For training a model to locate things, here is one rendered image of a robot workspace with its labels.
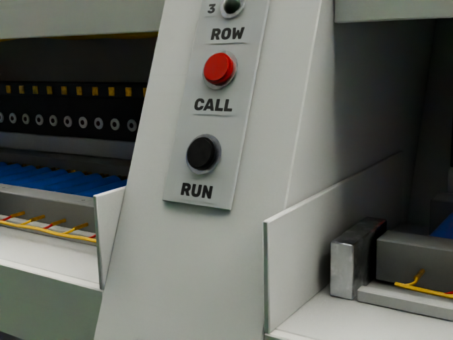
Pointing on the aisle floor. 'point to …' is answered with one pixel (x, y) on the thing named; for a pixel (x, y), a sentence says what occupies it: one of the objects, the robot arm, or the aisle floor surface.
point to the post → (257, 163)
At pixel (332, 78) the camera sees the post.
